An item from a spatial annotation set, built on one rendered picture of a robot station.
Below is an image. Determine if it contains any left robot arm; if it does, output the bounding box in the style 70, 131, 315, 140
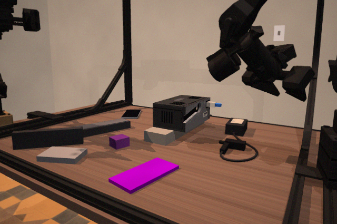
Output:
206, 0, 337, 93

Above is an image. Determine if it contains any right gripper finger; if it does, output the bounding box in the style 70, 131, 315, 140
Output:
23, 8, 35, 30

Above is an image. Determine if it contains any magenta flat rectangular slab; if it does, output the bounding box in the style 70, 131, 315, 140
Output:
108, 158, 179, 194

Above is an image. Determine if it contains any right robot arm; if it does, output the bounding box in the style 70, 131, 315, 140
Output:
0, 0, 17, 115

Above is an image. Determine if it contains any small purple block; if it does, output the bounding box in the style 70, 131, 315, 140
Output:
109, 134, 130, 150

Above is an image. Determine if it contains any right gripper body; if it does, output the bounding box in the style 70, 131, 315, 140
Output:
0, 8, 41, 32

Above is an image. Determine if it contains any dark grey electronic appliance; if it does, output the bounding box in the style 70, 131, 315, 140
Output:
144, 95, 222, 146

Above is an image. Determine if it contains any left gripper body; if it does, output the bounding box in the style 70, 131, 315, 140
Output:
242, 50, 315, 94

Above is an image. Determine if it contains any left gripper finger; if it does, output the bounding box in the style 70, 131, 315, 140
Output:
251, 82, 280, 96
286, 90, 306, 102

